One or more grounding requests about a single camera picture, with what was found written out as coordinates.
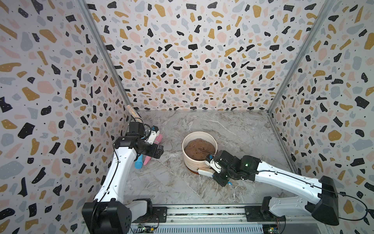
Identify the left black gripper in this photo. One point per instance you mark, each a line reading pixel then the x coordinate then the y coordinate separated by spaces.
pixel 152 153

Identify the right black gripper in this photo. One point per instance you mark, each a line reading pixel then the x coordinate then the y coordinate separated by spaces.
pixel 217 179

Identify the cream ceramic pot with mud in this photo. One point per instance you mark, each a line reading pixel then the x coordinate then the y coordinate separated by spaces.
pixel 196 146

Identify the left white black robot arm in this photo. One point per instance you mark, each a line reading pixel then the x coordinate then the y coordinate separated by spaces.
pixel 108 213

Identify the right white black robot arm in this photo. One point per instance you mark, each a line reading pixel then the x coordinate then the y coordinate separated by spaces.
pixel 313 197

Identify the pink silicone tool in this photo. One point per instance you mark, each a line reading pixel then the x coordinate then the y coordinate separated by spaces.
pixel 155 152

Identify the blue silicone tool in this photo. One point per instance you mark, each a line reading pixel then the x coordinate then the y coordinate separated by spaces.
pixel 139 162

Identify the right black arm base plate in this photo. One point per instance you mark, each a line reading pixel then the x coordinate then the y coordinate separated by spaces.
pixel 254 213

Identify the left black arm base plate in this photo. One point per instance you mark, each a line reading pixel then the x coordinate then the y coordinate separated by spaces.
pixel 156 214

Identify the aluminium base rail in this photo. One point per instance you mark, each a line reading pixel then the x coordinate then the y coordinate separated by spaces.
pixel 223 219

